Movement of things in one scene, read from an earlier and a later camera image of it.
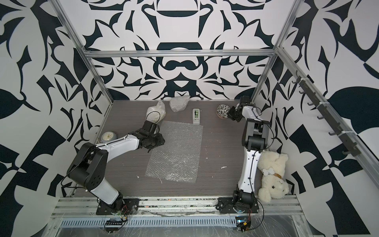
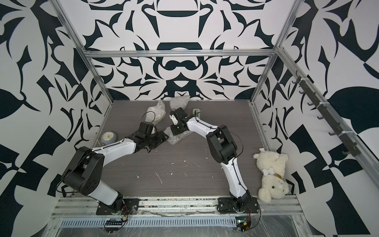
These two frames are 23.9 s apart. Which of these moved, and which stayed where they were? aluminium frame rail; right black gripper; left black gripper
Moved: right black gripper
Stayed: left black gripper; aluminium frame rail
